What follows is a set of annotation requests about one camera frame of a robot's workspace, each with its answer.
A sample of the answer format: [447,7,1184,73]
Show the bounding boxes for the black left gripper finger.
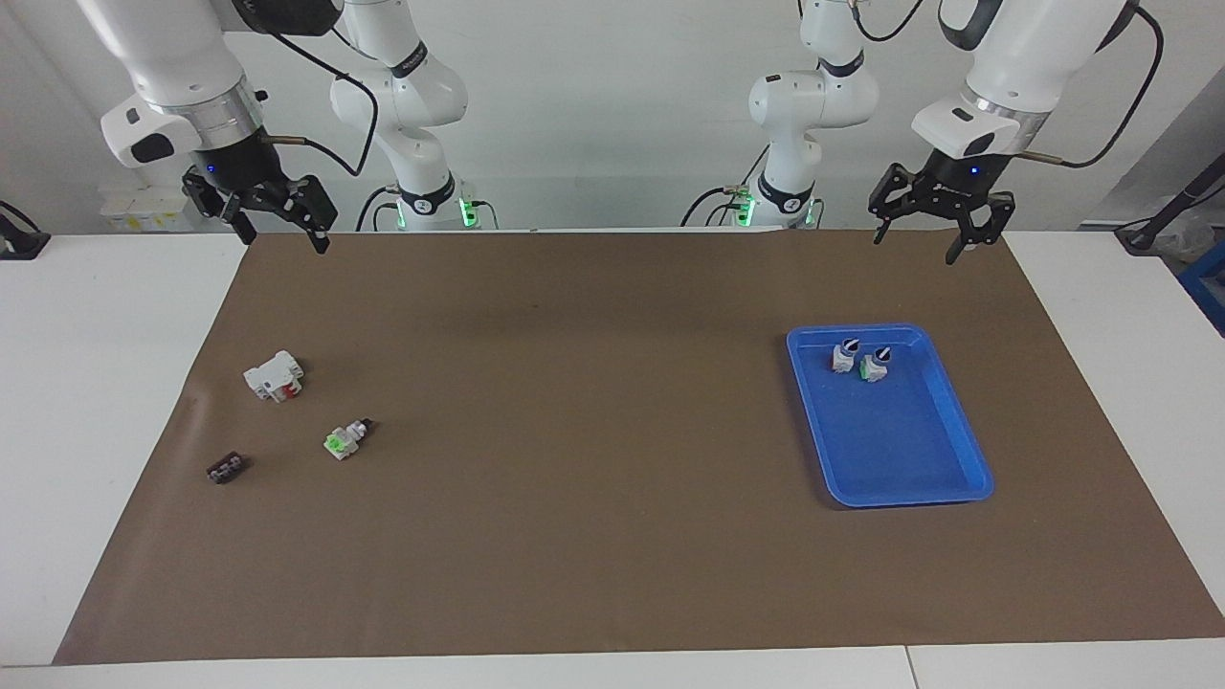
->
[945,191,1015,266]
[868,163,924,245]

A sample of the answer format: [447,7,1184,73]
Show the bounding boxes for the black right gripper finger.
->
[182,167,257,245]
[273,175,338,254]

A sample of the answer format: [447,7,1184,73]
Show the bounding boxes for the black stand with pole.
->
[1115,153,1225,255]

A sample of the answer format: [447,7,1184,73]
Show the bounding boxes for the blue crate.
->
[1177,239,1225,336]

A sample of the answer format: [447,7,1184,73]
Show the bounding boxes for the green white push button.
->
[323,418,372,461]

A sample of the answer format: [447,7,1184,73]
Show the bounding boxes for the blue plastic tray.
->
[786,323,995,508]

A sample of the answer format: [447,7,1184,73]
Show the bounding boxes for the brown paper table mat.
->
[53,228,1225,666]

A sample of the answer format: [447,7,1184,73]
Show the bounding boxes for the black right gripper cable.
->
[258,29,379,178]

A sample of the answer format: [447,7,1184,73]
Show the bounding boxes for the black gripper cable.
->
[1014,5,1166,169]
[258,29,379,178]

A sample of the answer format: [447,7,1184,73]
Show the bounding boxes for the white boxes by wall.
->
[99,187,192,233]

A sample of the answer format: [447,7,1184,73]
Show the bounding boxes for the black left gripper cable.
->
[1014,5,1166,169]

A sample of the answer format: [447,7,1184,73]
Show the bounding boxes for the black shoulder cable loop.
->
[852,0,929,44]

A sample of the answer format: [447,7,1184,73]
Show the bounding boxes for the white red switch block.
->
[243,350,306,404]

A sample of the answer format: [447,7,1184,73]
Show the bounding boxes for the black base cables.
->
[681,144,771,229]

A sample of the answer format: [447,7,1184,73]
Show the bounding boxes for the black clamp mount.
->
[0,201,51,261]

